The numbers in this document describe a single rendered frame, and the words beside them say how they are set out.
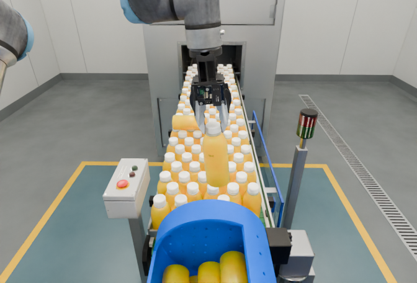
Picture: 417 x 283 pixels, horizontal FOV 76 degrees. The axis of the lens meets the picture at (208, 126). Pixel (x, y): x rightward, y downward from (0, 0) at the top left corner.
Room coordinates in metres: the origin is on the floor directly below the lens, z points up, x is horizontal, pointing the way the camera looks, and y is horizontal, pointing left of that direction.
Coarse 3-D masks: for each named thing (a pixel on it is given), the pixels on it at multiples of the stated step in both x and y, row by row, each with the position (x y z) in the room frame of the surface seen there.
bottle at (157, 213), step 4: (164, 204) 0.62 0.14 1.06; (168, 204) 0.64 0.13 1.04; (152, 208) 0.62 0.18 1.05; (156, 208) 0.61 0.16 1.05; (160, 208) 0.61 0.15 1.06; (164, 208) 0.61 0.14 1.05; (168, 208) 0.62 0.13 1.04; (152, 212) 0.61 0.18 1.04; (156, 212) 0.60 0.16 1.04; (160, 212) 0.60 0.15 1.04; (164, 212) 0.61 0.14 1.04; (168, 212) 0.61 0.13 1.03; (152, 216) 0.61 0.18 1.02; (156, 216) 0.60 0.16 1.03; (160, 216) 0.60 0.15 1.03; (164, 216) 0.60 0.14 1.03; (152, 220) 0.61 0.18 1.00; (156, 220) 0.60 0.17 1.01; (160, 220) 0.60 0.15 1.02; (152, 224) 0.62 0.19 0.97; (156, 224) 0.60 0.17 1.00; (156, 228) 0.60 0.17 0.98
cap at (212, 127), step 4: (208, 124) 0.60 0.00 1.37; (212, 124) 0.60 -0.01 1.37; (216, 124) 0.59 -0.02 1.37; (208, 128) 0.58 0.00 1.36; (212, 128) 0.57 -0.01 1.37; (216, 128) 0.58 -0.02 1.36; (220, 128) 0.59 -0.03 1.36; (208, 132) 0.58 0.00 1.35; (212, 132) 0.57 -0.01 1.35; (216, 132) 0.58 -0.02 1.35
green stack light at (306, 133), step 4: (300, 128) 0.87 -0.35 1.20; (304, 128) 0.86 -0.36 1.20; (308, 128) 0.86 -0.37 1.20; (312, 128) 0.86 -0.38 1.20; (296, 132) 0.89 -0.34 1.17; (300, 132) 0.87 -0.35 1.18; (304, 132) 0.86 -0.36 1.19; (308, 132) 0.86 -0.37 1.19; (312, 132) 0.86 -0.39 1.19; (300, 136) 0.87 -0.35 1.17; (304, 136) 0.86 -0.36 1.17; (308, 136) 0.86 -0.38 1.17; (312, 136) 0.87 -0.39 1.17
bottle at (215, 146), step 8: (208, 136) 0.58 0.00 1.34; (216, 136) 0.57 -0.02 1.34; (224, 136) 0.59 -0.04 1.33; (208, 144) 0.57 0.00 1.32; (216, 144) 0.56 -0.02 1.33; (224, 144) 0.57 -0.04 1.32; (208, 152) 0.56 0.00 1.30; (216, 152) 0.56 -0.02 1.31; (224, 152) 0.57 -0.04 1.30; (208, 160) 0.56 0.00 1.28; (216, 160) 0.56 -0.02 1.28; (224, 160) 0.57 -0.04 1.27; (208, 168) 0.56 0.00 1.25; (216, 168) 0.56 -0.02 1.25; (224, 168) 0.56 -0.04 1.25; (208, 176) 0.57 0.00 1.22; (216, 176) 0.56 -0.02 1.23; (224, 176) 0.56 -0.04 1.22; (208, 184) 0.57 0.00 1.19; (216, 184) 0.56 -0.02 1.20; (224, 184) 0.56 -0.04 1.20
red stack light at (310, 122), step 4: (300, 116) 0.88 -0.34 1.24; (304, 116) 0.87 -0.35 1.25; (316, 116) 0.87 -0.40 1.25; (300, 120) 0.88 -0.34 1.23; (304, 120) 0.87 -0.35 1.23; (308, 120) 0.86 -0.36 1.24; (312, 120) 0.86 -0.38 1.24; (316, 120) 0.87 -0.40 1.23; (300, 124) 0.87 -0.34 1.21; (304, 124) 0.86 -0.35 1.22; (308, 124) 0.86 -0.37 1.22; (312, 124) 0.86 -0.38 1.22
